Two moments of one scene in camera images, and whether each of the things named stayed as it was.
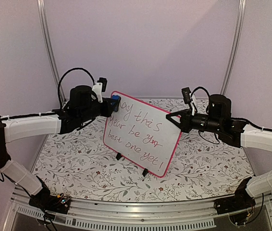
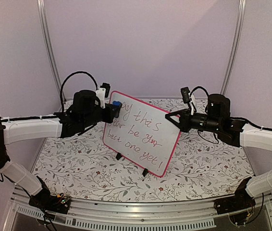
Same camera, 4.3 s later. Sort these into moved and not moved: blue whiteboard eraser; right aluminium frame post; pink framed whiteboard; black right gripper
Moved: blue whiteboard eraser
Not moved: black right gripper; pink framed whiteboard; right aluminium frame post
